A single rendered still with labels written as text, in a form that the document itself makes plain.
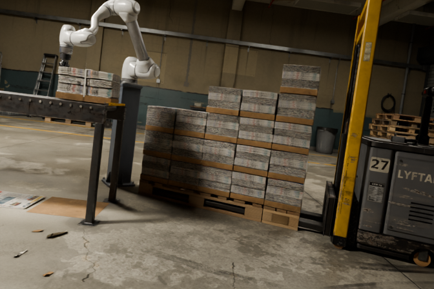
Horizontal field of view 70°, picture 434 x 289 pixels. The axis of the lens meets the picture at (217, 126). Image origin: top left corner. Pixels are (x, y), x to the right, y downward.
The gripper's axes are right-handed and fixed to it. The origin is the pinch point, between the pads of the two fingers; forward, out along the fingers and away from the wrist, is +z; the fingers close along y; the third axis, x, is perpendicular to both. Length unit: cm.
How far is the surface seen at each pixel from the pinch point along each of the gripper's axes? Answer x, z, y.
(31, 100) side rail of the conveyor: 3.5, 16.3, -32.2
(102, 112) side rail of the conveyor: -42, 17, -32
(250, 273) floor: -145, 91, -74
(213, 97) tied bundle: -114, -5, 28
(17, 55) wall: 458, -74, 703
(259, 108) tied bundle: -152, -1, 13
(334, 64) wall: -476, -184, 702
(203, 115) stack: -107, 11, 30
